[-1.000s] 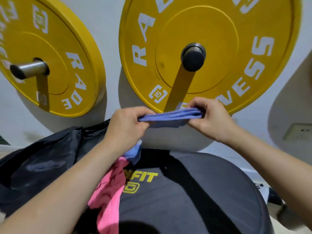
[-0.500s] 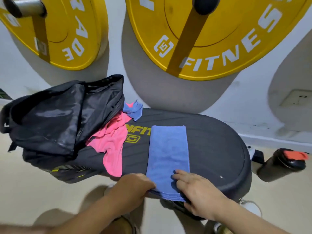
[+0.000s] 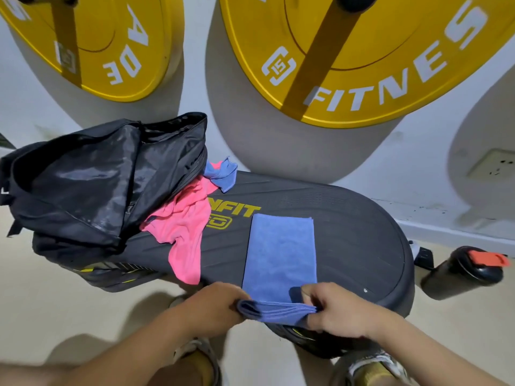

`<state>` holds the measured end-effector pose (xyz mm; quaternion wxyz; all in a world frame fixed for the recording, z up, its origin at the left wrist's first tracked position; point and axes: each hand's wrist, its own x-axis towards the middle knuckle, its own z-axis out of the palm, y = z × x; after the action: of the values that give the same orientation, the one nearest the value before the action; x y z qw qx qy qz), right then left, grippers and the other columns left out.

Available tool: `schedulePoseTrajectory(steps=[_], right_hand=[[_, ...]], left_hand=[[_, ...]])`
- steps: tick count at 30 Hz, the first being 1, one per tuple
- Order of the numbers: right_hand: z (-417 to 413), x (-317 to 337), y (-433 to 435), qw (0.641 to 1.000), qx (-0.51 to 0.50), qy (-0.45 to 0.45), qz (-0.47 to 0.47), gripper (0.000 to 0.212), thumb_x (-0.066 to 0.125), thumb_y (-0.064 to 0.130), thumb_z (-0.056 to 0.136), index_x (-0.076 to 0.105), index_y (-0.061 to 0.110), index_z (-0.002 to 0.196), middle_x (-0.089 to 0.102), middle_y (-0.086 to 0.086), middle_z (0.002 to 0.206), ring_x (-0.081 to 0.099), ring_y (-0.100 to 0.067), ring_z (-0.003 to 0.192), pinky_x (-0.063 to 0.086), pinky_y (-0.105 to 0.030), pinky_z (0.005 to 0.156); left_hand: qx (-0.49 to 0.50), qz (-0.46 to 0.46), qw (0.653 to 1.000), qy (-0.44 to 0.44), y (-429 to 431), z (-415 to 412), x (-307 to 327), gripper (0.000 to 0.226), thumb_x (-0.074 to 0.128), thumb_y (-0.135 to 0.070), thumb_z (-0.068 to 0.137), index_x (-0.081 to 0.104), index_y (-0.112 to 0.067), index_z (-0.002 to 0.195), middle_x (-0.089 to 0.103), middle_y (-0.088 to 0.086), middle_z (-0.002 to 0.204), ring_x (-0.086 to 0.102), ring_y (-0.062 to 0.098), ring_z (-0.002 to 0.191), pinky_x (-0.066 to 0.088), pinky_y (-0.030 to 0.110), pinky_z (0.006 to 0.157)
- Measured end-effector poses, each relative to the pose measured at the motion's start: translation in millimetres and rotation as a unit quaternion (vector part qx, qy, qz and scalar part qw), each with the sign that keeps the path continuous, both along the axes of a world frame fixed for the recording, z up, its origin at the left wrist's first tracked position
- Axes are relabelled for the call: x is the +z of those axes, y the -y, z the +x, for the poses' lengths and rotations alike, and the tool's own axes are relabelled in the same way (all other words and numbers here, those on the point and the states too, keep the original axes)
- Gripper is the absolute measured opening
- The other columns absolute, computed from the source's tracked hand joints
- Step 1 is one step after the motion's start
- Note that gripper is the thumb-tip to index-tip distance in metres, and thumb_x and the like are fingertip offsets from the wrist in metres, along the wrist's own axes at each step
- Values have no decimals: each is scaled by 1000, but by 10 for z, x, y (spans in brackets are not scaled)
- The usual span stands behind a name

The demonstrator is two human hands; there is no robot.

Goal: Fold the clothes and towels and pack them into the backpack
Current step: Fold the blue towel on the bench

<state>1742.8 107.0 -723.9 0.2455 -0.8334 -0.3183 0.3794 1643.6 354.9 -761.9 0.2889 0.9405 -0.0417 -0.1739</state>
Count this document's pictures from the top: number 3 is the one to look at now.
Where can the person's right hand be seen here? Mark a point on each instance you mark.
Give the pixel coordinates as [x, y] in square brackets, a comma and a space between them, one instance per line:
[346, 315]

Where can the person's left hand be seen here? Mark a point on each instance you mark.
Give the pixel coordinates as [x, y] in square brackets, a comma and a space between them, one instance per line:
[209, 309]

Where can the person's right thumb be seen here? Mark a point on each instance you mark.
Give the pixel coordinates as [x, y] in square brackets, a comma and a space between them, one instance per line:
[309, 295]

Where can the person's left fingers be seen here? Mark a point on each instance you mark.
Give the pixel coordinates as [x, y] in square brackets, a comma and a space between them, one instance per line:
[240, 303]

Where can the blue towel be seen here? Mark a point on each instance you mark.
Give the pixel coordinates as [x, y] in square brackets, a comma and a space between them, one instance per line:
[279, 257]

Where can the person's left forearm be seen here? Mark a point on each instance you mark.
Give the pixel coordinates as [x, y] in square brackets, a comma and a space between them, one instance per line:
[112, 353]

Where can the person's right forearm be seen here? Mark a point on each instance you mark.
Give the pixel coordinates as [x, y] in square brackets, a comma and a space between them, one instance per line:
[434, 353]

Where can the person's left shoe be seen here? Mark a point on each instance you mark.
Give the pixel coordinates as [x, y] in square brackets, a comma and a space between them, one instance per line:
[201, 349]

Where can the person's shoe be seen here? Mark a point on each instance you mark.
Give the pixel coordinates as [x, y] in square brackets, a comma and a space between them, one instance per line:
[378, 363]
[201, 349]

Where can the black aerobic step platform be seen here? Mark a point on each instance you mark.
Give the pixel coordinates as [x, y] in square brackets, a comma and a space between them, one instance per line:
[354, 237]

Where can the person's left leg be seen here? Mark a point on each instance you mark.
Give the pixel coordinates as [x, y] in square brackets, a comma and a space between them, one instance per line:
[181, 371]

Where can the pink cloth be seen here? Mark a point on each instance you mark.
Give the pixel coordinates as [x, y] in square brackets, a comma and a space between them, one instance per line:
[185, 225]

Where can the person's right shoe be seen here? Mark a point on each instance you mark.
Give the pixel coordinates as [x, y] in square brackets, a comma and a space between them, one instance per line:
[378, 363]

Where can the small black white object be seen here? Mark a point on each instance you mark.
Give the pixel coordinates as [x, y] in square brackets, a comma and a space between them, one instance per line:
[422, 255]

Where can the small blue cloth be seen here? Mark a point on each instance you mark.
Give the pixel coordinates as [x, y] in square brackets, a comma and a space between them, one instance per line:
[224, 176]

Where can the black bottle with red cap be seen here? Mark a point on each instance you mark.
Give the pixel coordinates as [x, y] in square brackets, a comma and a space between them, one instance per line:
[462, 271]

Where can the black backpack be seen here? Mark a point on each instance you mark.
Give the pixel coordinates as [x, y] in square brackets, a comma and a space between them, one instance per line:
[100, 176]

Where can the large yellow weight plate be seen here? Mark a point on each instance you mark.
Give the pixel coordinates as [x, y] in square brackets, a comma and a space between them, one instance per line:
[386, 48]

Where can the white wall socket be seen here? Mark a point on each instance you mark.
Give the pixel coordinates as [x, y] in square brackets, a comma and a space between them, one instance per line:
[493, 164]

